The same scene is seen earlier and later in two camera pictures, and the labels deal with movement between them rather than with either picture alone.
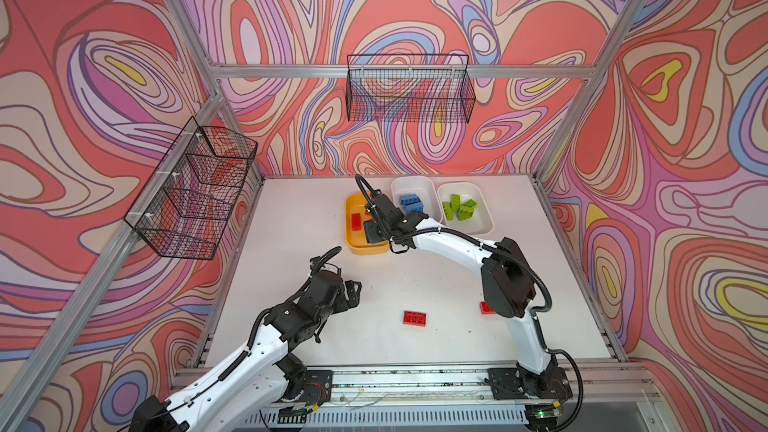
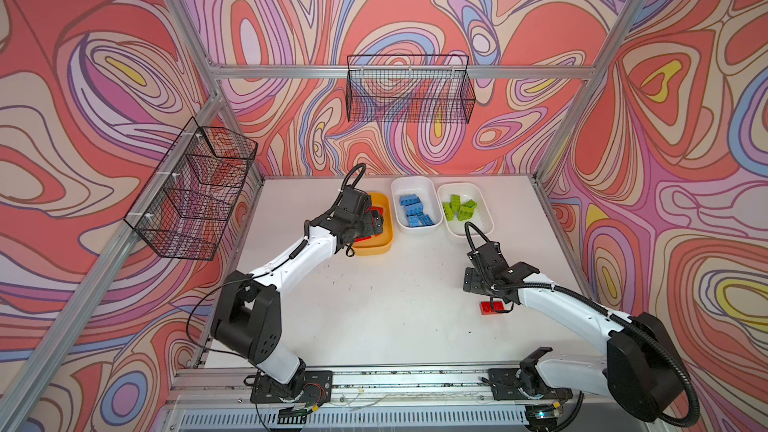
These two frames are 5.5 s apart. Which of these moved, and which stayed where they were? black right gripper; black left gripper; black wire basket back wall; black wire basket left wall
Moved: black right gripper; black left gripper
Stayed: black wire basket left wall; black wire basket back wall
